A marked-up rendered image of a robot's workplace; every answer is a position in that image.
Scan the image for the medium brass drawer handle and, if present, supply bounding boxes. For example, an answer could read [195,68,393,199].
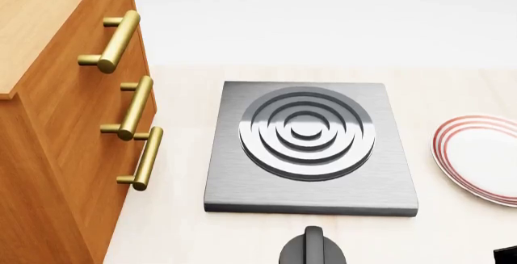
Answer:
[99,75,154,142]

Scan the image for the large brass drawer handle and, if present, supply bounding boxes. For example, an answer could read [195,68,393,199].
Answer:
[77,10,141,75]

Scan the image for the grey metal stove plate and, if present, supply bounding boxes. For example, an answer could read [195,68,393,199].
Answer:
[204,80,419,218]

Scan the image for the small brass drawer handle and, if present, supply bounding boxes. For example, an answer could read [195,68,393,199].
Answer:
[116,126,165,192]

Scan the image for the white plate with red rings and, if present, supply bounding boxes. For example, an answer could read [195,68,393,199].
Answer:
[431,114,517,208]

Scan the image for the black stove knob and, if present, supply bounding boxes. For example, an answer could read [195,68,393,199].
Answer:
[278,225,347,264]

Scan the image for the wooden drawer cabinet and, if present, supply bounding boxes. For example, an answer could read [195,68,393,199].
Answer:
[0,0,158,264]

